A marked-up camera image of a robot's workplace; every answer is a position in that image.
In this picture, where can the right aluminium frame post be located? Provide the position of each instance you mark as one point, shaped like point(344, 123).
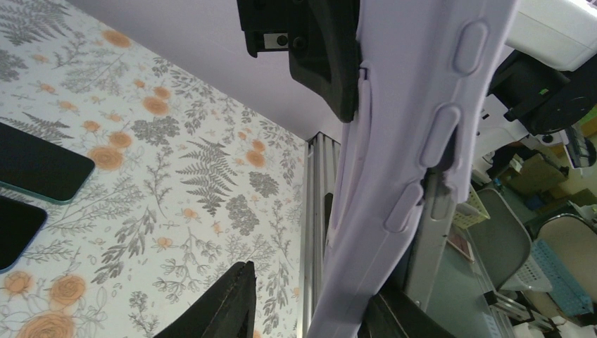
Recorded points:
point(322, 156)

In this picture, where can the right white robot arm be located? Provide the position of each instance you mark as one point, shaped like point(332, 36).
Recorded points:
point(545, 78)

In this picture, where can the grey office chair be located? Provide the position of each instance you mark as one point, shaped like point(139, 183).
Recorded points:
point(574, 243)
point(504, 248)

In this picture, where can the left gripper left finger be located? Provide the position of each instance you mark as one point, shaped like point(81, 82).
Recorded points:
point(226, 309)

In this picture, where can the blue perforated basket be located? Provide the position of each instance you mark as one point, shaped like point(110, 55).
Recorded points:
point(566, 291)

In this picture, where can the floral patterned table mat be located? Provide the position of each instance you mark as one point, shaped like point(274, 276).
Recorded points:
point(187, 182)

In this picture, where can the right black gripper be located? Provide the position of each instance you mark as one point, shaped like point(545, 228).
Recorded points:
point(320, 37)

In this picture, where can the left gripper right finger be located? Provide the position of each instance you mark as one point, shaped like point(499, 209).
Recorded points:
point(391, 313)

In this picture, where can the clear lilac phone case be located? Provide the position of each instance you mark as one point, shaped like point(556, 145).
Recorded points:
point(425, 70)

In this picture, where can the black smartphone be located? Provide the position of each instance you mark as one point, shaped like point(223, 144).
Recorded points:
point(20, 224)

